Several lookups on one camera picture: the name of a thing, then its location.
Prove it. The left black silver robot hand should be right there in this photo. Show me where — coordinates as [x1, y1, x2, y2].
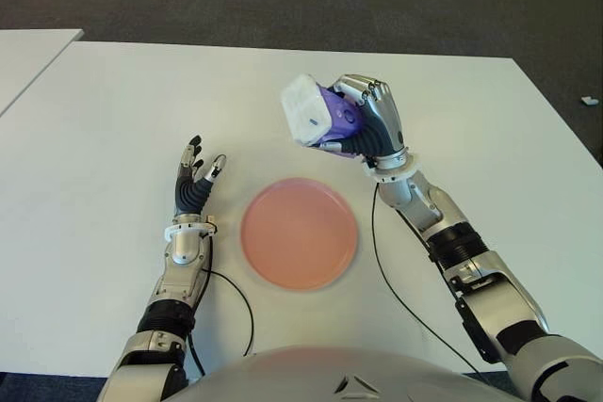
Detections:
[173, 135, 228, 217]

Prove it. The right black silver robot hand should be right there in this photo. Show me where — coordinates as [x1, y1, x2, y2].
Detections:
[319, 73, 409, 170]

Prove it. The purple white tissue pack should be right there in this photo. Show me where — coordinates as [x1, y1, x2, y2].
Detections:
[280, 72, 367, 161]

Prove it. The round pink plate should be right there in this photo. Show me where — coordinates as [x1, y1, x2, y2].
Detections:
[239, 177, 360, 293]

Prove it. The adjacent white table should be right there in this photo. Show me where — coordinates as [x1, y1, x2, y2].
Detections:
[0, 28, 85, 119]

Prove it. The silver robot torso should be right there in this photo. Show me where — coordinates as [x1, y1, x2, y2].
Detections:
[178, 344, 514, 402]

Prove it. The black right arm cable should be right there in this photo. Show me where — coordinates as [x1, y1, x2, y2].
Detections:
[370, 183, 486, 379]

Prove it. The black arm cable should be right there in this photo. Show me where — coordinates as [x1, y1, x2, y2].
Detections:
[187, 236, 255, 375]
[370, 183, 486, 379]

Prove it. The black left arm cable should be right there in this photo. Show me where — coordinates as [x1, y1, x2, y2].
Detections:
[187, 236, 255, 375]

